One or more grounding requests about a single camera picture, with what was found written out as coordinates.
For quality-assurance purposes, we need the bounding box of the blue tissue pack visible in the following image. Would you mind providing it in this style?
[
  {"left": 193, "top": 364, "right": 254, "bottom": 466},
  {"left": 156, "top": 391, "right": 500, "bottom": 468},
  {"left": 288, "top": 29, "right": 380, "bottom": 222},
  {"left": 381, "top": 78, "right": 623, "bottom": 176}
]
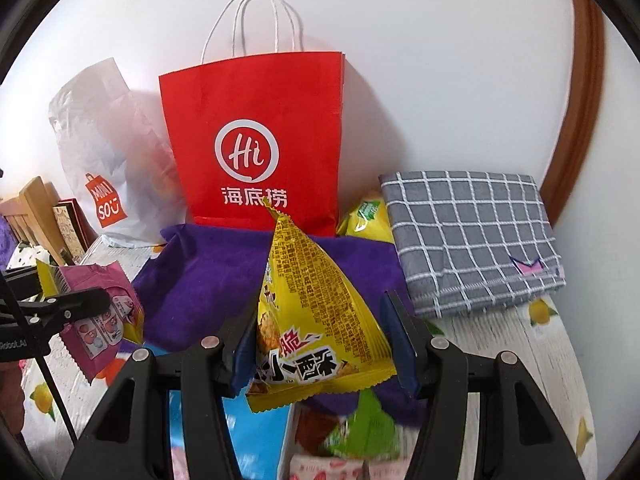
[{"left": 169, "top": 390, "right": 290, "bottom": 479}]

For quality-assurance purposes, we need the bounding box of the magenta yellow snack packet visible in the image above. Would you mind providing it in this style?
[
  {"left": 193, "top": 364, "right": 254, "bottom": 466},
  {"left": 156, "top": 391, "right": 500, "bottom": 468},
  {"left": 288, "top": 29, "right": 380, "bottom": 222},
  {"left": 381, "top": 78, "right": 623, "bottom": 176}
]
[{"left": 36, "top": 261, "right": 144, "bottom": 382}]

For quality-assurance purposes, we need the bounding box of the white pink small snack packet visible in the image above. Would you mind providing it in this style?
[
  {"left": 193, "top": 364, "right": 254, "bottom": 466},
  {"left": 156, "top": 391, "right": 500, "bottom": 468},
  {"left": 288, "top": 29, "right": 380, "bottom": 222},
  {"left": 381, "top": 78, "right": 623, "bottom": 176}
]
[{"left": 288, "top": 454, "right": 410, "bottom": 480}]

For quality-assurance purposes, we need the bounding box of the yellow green chip bag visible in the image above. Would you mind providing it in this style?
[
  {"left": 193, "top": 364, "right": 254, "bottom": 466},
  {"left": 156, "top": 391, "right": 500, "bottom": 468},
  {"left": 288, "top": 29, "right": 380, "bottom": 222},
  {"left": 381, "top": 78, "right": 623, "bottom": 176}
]
[{"left": 336, "top": 192, "right": 394, "bottom": 244}]

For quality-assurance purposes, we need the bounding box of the red Haidilao paper bag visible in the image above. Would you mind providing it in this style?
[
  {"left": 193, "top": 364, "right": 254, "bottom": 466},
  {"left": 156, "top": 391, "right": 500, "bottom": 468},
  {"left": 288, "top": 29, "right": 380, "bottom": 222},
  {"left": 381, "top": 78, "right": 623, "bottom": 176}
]
[{"left": 158, "top": 49, "right": 345, "bottom": 236}]

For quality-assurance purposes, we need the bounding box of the white Miniso plastic bag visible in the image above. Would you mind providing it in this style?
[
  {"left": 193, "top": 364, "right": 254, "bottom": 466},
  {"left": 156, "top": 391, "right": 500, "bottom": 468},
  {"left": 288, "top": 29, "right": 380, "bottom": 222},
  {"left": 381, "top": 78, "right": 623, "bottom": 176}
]
[{"left": 49, "top": 58, "right": 186, "bottom": 247}]

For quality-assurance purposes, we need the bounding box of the purple towel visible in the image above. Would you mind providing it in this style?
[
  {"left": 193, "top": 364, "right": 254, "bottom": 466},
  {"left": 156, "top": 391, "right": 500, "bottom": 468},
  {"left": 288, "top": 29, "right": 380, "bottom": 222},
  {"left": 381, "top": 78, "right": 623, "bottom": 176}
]
[{"left": 131, "top": 223, "right": 432, "bottom": 426}]

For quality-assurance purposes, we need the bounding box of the wooden chair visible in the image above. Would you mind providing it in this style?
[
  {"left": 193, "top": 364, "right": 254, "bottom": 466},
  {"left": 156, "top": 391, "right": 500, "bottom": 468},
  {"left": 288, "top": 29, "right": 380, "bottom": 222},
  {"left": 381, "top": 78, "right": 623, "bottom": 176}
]
[{"left": 1, "top": 177, "right": 70, "bottom": 266}]

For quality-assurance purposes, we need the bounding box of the green snack packet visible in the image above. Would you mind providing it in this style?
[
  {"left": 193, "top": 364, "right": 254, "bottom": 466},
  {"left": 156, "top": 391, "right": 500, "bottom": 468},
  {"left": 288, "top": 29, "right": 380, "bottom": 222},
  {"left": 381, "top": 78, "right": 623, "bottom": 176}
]
[{"left": 322, "top": 389, "right": 400, "bottom": 462}]

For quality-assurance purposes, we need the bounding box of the person left hand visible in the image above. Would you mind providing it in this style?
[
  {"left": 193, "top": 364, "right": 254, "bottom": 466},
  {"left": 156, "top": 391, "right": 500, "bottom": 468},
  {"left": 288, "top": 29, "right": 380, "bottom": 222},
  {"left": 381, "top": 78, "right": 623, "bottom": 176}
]
[{"left": 0, "top": 362, "right": 25, "bottom": 434}]

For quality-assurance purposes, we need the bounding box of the grey checked folded cloth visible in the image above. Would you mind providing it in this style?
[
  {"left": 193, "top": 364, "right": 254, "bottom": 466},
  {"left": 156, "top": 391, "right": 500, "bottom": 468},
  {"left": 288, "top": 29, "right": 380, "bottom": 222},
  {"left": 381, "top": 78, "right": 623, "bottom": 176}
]
[{"left": 378, "top": 170, "right": 566, "bottom": 318}]

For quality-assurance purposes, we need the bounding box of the red small snack packet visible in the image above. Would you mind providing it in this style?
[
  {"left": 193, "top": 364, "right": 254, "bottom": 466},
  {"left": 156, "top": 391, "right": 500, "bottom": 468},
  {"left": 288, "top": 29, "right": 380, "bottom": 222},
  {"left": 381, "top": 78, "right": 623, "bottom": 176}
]
[{"left": 295, "top": 408, "right": 340, "bottom": 456}]

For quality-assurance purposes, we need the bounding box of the fruit print tablecloth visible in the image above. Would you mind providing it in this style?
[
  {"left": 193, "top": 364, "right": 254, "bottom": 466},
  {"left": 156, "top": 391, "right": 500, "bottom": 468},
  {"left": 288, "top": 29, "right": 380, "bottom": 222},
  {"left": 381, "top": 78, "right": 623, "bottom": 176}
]
[{"left": 23, "top": 220, "right": 584, "bottom": 479}]

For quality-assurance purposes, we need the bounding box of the brown wooden door frame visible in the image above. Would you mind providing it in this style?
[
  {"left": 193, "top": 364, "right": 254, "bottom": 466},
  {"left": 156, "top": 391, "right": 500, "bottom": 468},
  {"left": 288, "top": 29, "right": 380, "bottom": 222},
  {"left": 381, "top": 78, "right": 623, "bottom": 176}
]
[{"left": 540, "top": 0, "right": 605, "bottom": 224}]

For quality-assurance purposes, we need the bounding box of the yellow triangular snack packet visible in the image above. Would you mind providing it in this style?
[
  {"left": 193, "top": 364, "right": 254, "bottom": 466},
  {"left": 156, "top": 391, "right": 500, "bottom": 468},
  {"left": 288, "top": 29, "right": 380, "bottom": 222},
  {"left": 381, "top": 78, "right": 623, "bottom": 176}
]
[{"left": 246, "top": 202, "right": 396, "bottom": 413}]

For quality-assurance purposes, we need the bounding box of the patterned book box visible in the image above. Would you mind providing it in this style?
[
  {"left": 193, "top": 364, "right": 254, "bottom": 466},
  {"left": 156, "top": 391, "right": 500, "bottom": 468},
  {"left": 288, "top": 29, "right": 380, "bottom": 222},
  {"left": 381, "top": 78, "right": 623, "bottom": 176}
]
[{"left": 53, "top": 198, "right": 96, "bottom": 264}]

